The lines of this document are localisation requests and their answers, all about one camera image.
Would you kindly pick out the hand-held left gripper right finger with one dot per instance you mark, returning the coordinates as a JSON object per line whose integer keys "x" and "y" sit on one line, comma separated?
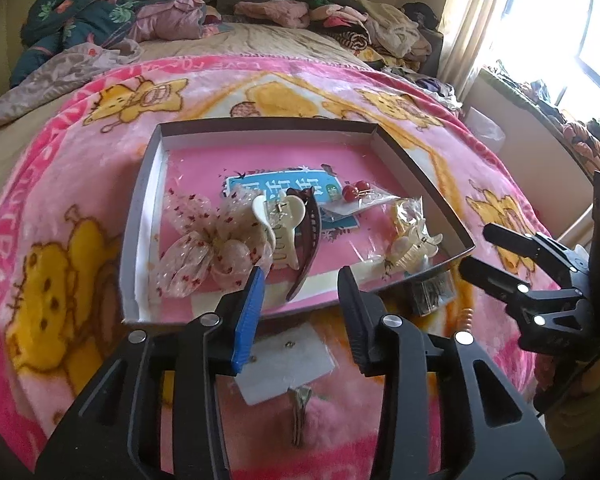
{"x": 352, "y": 310}

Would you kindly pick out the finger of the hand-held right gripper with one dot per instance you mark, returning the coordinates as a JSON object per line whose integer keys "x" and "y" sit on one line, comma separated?
{"x": 495, "y": 277}
{"x": 520, "y": 242}

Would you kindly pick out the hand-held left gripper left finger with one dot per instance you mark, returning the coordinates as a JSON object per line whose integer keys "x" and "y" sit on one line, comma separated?
{"x": 247, "y": 320}

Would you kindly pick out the white earring card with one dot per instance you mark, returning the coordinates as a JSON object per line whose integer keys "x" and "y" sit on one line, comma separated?
{"x": 290, "y": 355}

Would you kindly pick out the small clear square box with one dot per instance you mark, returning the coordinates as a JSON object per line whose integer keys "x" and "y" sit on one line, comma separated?
{"x": 430, "y": 295}

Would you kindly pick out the brown hair clip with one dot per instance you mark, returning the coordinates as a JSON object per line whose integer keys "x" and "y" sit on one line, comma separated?
{"x": 310, "y": 250}

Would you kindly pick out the cream rabbit claw clip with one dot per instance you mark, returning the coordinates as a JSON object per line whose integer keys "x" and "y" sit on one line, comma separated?
{"x": 412, "y": 255}

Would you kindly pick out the cream claw hair clip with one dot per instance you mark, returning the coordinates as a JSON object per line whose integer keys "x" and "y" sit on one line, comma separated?
{"x": 285, "y": 240}

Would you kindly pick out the clear packet of yellow hoops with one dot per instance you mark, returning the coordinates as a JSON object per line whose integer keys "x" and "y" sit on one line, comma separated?
{"x": 402, "y": 215}

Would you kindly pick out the clear packet with red earrings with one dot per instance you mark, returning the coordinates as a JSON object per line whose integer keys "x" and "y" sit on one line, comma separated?
{"x": 350, "y": 192}

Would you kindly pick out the grey cardboard box pink inside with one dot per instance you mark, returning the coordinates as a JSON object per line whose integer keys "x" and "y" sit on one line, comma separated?
{"x": 205, "y": 170}

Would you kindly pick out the pink pompom hair clip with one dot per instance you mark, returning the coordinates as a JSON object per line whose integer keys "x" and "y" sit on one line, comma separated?
{"x": 300, "y": 420}

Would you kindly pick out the white plastic bag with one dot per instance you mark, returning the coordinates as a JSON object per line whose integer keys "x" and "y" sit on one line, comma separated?
{"x": 485, "y": 125}

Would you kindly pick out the green fleece cloth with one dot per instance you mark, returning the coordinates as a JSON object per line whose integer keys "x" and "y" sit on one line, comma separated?
{"x": 585, "y": 410}

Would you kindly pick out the windowsill clutter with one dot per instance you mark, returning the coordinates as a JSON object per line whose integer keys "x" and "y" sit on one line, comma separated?
{"x": 575, "y": 120}

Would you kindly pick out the dark purple garment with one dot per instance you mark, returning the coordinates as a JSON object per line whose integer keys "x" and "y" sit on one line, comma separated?
{"x": 435, "y": 87}

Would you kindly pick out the window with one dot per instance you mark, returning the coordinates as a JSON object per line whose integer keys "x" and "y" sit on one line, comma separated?
{"x": 555, "y": 25}

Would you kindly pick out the cream curtain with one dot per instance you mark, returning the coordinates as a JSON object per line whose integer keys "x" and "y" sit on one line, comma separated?
{"x": 475, "y": 25}

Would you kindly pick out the pink printed blanket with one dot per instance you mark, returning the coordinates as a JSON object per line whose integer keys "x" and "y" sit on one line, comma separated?
{"x": 55, "y": 185}

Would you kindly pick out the pile of clothes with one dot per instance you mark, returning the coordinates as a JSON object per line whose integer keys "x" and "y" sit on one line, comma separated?
{"x": 380, "y": 25}

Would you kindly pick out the beige bed sheet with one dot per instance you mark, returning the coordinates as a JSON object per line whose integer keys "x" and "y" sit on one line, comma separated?
{"x": 280, "y": 40}

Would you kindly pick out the pink garment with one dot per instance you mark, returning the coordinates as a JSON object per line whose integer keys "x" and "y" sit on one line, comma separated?
{"x": 275, "y": 12}

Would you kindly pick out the lilac garment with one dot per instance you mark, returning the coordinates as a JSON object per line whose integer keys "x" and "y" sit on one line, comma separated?
{"x": 170, "y": 20}

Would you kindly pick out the purple patterned blanket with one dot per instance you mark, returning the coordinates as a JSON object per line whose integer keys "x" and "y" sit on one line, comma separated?
{"x": 55, "y": 67}

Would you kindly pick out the dark blue floral quilt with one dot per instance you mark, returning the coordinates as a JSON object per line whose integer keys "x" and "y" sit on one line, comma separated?
{"x": 75, "y": 15}

